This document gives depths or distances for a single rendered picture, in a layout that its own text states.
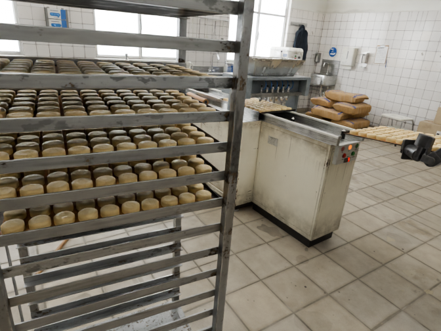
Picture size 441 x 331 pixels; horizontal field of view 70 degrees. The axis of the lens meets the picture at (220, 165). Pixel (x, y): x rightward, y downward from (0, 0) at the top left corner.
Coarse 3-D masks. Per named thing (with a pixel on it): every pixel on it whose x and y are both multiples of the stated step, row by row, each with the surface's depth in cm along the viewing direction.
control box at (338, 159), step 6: (342, 144) 209; (348, 144) 212; (354, 144) 216; (336, 150) 209; (348, 150) 215; (354, 150) 219; (336, 156) 210; (342, 156) 212; (348, 156) 217; (354, 156) 222; (336, 162) 211; (342, 162) 215
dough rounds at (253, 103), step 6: (246, 102) 282; (252, 102) 284; (258, 102) 287; (264, 102) 288; (270, 102) 290; (252, 108) 264; (258, 108) 260; (264, 108) 263; (270, 108) 264; (276, 108) 266; (282, 108) 269; (288, 108) 272
